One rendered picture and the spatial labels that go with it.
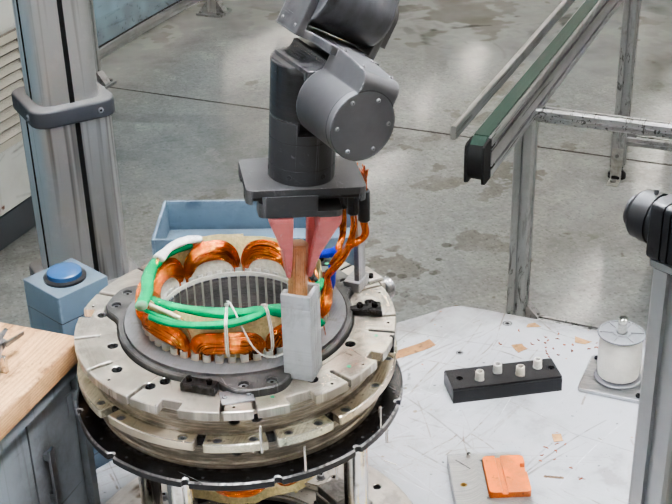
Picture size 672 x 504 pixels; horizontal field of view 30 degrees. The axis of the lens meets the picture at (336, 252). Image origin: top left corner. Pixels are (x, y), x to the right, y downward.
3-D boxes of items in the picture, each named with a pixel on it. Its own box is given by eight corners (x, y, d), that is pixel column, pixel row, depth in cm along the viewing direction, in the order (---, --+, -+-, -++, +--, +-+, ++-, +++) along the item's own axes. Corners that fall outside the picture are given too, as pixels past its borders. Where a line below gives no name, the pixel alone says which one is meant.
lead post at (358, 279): (369, 282, 131) (368, 180, 126) (359, 293, 129) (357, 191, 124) (353, 279, 132) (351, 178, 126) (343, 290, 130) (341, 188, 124)
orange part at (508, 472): (531, 497, 146) (532, 491, 146) (489, 499, 146) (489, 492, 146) (522, 461, 152) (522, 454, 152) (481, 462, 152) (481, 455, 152)
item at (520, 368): (546, 374, 168) (546, 365, 167) (476, 382, 167) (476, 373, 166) (540, 364, 170) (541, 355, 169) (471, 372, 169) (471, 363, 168)
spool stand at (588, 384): (643, 405, 165) (651, 340, 160) (576, 391, 168) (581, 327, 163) (656, 370, 172) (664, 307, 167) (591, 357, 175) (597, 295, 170)
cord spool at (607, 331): (636, 394, 166) (641, 348, 162) (588, 384, 168) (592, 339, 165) (645, 369, 171) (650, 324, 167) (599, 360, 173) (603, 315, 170)
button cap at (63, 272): (89, 275, 147) (88, 267, 146) (60, 287, 144) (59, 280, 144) (68, 264, 149) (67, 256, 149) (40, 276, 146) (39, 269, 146)
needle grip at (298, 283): (308, 305, 113) (309, 246, 110) (289, 306, 112) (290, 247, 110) (305, 296, 114) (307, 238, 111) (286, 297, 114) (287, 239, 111)
